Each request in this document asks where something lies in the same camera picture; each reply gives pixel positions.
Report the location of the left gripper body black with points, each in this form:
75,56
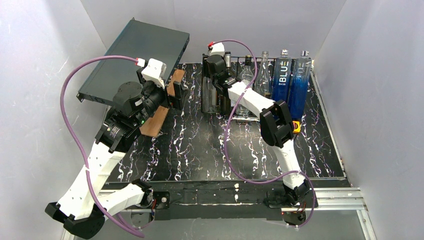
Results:
162,97

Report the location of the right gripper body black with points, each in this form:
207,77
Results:
224,78

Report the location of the clear glass bottle green rim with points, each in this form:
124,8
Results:
262,82

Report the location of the blue square water bottle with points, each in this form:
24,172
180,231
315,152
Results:
281,77

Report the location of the dark green wine bottle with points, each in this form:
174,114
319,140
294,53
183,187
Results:
225,101

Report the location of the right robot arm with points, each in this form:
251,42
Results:
276,126

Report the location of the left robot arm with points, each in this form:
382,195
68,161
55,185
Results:
132,105

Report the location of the wooden board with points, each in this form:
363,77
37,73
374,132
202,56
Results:
153,125

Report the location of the dark grey metal box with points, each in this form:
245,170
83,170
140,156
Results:
136,40

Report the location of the black bit holder strip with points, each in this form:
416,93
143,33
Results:
246,121

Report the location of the yellow tape measure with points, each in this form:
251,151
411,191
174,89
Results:
296,127

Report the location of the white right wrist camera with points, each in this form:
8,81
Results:
216,48

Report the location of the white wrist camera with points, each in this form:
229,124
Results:
154,72
216,48

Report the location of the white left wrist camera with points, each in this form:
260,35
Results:
154,72

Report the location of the black wire wine rack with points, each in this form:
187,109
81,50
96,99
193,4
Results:
251,82

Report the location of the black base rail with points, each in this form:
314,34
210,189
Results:
226,199

